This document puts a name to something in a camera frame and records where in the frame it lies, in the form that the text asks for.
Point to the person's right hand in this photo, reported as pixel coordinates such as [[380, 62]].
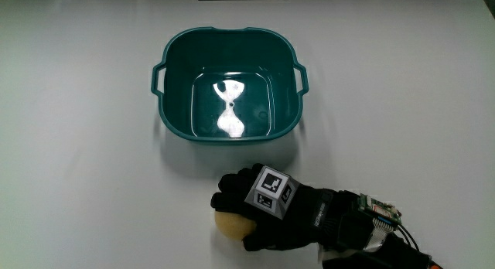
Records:
[[294, 222]]

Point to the green plastic basin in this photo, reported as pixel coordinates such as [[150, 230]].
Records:
[[232, 103]]

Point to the person's right forearm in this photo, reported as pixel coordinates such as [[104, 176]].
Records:
[[386, 257]]

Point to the yellow pear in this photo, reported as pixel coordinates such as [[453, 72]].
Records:
[[232, 227]]

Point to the white desk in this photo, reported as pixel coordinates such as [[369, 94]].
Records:
[[77, 145]]

